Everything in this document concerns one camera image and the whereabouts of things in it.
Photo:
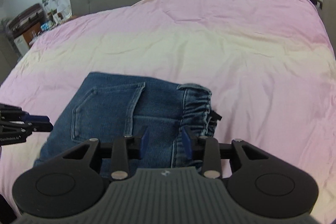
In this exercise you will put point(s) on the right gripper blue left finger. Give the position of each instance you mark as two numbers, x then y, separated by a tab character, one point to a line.
143	143

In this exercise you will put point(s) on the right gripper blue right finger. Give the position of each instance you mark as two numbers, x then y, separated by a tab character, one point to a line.
187	141

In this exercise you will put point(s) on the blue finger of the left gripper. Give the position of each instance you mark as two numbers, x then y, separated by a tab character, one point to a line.
38	123

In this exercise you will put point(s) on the blue denim jeans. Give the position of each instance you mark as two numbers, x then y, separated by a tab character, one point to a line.
108	107

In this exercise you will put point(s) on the white cabinet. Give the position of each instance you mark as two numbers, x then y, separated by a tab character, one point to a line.
21	45

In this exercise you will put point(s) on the dark maroon suitcase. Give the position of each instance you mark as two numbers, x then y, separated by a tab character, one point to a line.
25	20

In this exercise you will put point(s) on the pink floral bed cover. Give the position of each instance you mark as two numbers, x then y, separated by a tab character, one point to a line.
269	64

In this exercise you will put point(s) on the grey bedside panel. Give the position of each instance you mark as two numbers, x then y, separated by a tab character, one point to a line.
329	18

